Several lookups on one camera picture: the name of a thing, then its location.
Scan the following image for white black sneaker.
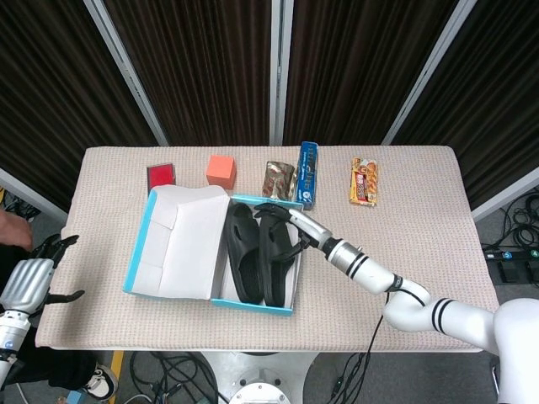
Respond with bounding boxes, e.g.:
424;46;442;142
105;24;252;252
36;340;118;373
83;362;119;400

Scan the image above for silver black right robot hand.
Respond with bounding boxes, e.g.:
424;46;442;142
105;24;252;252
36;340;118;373
253;202;336;260

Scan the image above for red flat box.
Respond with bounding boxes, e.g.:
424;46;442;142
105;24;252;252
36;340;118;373
146;163;177;189

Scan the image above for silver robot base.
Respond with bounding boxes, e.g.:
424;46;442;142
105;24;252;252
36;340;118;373
197;351;321;404

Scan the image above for black cable with inline switch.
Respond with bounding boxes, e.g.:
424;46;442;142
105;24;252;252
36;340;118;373
330;352;371;404

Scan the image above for yellow snack bar package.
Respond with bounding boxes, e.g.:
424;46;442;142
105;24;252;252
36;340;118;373
348;157;379;207

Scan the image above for grey metal frame post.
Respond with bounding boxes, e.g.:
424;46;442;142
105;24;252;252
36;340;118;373
380;0;479;147
83;0;170;147
471;167;539;223
268;0;295;147
0;167;69;221

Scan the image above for long blue carton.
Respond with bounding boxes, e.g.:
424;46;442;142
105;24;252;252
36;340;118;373
296;141;320;210

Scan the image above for orange cube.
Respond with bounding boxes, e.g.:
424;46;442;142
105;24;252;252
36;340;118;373
205;154;236;191

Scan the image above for black trouser leg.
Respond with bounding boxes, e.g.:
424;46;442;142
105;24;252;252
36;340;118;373
31;347;100;391

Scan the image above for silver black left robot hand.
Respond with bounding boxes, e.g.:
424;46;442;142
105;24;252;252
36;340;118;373
0;234;85;313

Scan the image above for black slipper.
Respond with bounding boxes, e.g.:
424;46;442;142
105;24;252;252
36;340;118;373
257;205;303;307
225;203;265;304

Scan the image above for dark brown pleated curtain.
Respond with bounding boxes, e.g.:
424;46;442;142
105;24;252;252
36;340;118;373
0;0;160;211
281;0;461;147
103;0;274;147
392;0;539;210

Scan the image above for black foot pedal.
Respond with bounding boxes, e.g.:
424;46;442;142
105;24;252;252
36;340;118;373
499;260;539;284

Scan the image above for brown gold snack packet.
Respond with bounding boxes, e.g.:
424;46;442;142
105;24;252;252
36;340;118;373
261;162;297;199

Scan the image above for tangled black floor cables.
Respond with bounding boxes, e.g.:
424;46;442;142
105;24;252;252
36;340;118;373
128;352;220;404

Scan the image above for black power strip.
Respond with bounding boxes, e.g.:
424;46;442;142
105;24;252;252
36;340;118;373
483;247;539;262

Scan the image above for person's bare hand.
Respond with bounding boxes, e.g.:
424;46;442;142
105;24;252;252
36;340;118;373
0;208;34;250

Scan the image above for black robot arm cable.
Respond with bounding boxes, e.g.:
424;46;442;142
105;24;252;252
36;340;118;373
365;275;427;369

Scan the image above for light blue open shoe box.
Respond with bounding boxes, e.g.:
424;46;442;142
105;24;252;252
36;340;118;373
121;184;305;317

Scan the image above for beige fabric-covered table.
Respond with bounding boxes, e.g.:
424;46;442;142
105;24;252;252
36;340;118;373
35;145;506;354

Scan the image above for black cable bundle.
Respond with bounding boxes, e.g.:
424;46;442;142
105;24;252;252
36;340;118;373
492;195;539;249

